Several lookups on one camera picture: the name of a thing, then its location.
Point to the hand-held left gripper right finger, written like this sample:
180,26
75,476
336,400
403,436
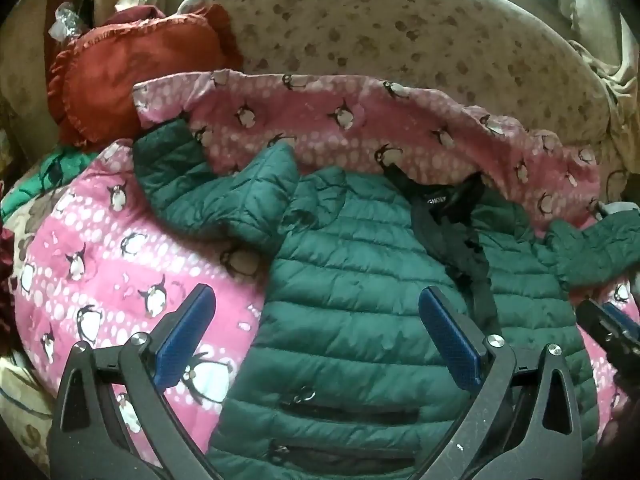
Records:
450,335

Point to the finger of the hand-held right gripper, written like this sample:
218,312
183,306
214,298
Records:
602,322

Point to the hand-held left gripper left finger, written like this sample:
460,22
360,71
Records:
186,332

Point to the green quilted puffer jacket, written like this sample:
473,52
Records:
345,280

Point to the pink penguin print blanket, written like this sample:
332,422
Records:
120,240

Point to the grey cloth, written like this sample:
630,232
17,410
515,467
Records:
617,208

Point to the dark red cloth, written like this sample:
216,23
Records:
7,270

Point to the green printed cloth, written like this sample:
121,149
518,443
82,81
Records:
55,172

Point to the red ruffled pillow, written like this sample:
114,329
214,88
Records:
115,75

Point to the beige crumpled cloth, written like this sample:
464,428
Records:
605,55

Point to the beige spotted bed sheet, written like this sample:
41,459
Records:
400,30

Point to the clear plastic bottle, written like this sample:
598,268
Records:
65,22

